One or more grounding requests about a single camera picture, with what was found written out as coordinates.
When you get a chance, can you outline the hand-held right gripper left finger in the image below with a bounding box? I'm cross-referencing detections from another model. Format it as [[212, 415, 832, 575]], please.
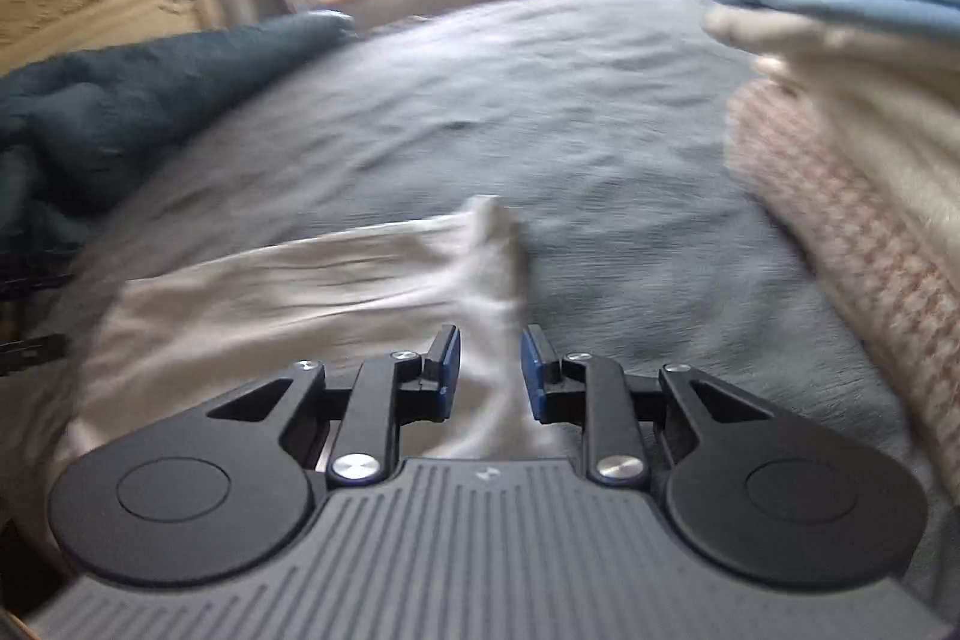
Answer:
[[206, 325, 461, 486]]

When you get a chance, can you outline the white shirt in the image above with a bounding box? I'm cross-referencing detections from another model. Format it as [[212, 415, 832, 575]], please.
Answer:
[[0, 194, 582, 566]]

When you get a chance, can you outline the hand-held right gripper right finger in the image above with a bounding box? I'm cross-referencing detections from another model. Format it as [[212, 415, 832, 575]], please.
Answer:
[[521, 325, 775, 485]]

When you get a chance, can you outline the teal duvet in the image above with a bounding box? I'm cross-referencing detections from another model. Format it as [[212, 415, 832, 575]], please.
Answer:
[[0, 10, 353, 251]]

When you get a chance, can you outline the cream carved headboard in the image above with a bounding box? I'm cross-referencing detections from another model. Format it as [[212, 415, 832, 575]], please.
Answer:
[[0, 0, 218, 79]]

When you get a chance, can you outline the grey bed sheet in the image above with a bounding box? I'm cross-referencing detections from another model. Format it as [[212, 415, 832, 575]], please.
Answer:
[[0, 0, 931, 461]]

